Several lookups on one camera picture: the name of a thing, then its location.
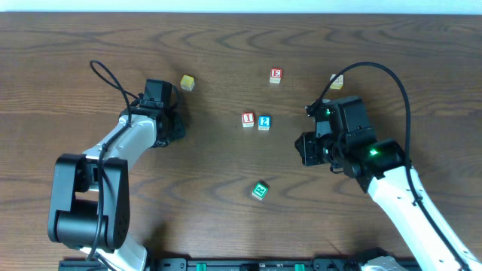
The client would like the red letter E block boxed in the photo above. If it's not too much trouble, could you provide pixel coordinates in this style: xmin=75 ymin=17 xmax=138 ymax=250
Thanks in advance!
xmin=269 ymin=68 xmax=282 ymax=84

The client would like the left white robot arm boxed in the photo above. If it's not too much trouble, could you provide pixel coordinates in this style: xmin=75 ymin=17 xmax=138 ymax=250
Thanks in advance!
xmin=47 ymin=96 xmax=184 ymax=270

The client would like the red letter I block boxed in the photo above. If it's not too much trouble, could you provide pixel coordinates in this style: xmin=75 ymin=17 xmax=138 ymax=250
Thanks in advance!
xmin=242 ymin=112 xmax=255 ymax=128

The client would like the yellow wooden block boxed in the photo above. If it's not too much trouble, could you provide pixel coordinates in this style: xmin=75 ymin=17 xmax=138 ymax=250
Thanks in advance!
xmin=180 ymin=75 xmax=195 ymax=92

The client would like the plain tan wooden block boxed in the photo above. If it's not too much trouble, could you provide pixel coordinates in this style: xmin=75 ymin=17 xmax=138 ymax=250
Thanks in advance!
xmin=330 ymin=75 xmax=343 ymax=90

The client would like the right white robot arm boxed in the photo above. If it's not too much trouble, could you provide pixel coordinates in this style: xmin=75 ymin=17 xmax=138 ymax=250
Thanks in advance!
xmin=294 ymin=96 xmax=481 ymax=270

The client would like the blue number 2 block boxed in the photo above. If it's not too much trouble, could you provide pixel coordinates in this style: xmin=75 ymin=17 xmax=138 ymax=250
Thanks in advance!
xmin=258 ymin=115 xmax=271 ymax=131

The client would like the green letter R block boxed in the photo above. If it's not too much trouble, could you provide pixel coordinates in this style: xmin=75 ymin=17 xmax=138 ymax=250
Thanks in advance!
xmin=252 ymin=181 xmax=269 ymax=201

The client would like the right black cable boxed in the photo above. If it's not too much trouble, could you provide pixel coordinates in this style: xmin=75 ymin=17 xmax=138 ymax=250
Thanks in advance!
xmin=307 ymin=61 xmax=471 ymax=271

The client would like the black mounting rail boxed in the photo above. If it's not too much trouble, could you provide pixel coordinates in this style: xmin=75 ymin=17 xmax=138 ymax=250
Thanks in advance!
xmin=58 ymin=257 xmax=441 ymax=271

